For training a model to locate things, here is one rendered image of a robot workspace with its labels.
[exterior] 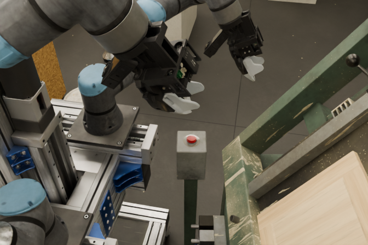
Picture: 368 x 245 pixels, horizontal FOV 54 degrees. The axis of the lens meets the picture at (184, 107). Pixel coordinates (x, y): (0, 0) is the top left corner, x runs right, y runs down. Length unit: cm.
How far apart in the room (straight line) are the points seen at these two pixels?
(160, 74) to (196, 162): 97
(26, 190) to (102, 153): 51
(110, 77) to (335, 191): 75
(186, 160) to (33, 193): 69
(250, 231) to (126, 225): 97
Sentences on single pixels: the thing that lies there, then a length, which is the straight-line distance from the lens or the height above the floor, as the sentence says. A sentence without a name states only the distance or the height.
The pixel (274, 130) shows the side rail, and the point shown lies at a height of 99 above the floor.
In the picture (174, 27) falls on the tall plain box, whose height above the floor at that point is 34.
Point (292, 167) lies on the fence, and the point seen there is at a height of 106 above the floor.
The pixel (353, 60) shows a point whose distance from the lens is 109.
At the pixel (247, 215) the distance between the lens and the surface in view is 131.
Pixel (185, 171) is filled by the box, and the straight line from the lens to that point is 152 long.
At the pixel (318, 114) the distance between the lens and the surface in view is 137.
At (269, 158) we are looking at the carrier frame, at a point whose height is 79.
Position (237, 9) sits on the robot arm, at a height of 158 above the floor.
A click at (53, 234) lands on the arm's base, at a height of 111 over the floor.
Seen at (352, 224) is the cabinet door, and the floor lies 116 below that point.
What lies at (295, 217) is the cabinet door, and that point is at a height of 102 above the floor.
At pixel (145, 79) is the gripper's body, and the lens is 54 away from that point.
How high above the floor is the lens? 200
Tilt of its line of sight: 41 degrees down
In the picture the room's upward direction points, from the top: straight up
